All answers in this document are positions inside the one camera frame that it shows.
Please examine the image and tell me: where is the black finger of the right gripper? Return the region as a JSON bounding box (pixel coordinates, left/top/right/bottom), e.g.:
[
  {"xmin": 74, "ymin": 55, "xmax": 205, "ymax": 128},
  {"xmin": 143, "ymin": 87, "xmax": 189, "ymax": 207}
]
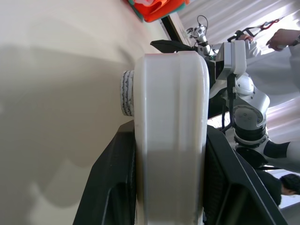
[{"xmin": 150, "ymin": 39, "xmax": 197, "ymax": 54}]

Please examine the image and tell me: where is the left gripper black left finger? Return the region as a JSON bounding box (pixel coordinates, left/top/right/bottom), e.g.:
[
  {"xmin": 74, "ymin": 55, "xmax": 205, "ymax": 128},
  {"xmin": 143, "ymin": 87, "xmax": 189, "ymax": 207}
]
[{"xmin": 72, "ymin": 121, "xmax": 137, "ymax": 225}]

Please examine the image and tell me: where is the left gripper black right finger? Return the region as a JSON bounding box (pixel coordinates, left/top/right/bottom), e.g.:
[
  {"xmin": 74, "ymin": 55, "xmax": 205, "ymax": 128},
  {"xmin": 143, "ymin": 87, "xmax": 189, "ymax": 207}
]
[{"xmin": 202, "ymin": 125, "xmax": 289, "ymax": 225}]

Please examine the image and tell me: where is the white plastic bottle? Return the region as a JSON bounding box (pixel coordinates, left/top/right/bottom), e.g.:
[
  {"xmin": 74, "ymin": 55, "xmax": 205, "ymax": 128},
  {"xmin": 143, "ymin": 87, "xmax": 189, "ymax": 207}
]
[{"xmin": 133, "ymin": 52, "xmax": 210, "ymax": 225}]

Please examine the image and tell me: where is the orange and teal backpack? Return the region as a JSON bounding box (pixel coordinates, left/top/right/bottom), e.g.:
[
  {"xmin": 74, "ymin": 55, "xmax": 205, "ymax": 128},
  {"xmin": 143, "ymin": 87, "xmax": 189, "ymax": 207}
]
[{"xmin": 121, "ymin": 0, "xmax": 191, "ymax": 23}]

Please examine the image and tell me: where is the bare hand gripping handle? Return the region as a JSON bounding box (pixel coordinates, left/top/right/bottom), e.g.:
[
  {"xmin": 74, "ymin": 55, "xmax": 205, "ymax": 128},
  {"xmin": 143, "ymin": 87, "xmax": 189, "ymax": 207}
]
[{"xmin": 238, "ymin": 33, "xmax": 254, "ymax": 44}]

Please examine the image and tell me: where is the bare hand with wristwatch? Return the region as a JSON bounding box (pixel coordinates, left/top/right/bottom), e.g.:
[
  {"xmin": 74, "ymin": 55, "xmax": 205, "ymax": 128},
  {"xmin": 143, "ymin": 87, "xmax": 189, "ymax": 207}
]
[{"xmin": 266, "ymin": 28, "xmax": 299, "ymax": 51}]

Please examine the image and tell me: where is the black table edge strip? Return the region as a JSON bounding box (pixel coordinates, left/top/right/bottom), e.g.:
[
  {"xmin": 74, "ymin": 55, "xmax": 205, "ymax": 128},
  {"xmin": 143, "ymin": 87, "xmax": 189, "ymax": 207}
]
[{"xmin": 160, "ymin": 15, "xmax": 187, "ymax": 45}]

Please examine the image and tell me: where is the small silver background robot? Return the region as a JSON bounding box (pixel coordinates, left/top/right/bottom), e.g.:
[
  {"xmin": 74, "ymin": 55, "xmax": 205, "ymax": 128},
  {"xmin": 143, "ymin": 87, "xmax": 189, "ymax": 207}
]
[{"xmin": 186, "ymin": 15, "xmax": 218, "ymax": 58}]

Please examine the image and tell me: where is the person with black hair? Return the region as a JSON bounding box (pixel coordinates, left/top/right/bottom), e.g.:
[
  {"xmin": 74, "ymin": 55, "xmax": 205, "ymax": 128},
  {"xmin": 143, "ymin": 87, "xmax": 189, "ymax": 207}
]
[{"xmin": 256, "ymin": 168, "xmax": 300, "ymax": 208}]

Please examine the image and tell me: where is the white marbled round cap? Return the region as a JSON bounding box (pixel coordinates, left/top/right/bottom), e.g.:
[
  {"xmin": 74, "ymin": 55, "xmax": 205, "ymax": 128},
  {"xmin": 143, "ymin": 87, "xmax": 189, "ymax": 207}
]
[{"xmin": 120, "ymin": 69, "xmax": 136, "ymax": 117}]

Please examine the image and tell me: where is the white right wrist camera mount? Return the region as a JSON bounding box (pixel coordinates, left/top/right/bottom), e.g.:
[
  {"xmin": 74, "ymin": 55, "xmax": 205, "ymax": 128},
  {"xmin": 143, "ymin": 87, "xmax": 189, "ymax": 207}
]
[{"xmin": 215, "ymin": 40, "xmax": 249, "ymax": 82}]

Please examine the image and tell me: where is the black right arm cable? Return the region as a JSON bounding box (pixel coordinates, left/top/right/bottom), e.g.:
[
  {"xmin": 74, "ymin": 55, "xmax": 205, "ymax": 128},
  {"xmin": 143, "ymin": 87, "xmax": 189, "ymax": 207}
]
[{"xmin": 221, "ymin": 72, "xmax": 237, "ymax": 133}]

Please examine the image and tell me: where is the red and black strap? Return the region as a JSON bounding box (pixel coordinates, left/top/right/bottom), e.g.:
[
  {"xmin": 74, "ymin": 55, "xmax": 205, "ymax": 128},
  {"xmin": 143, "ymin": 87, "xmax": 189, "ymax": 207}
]
[{"xmin": 240, "ymin": 16, "xmax": 286, "ymax": 38}]

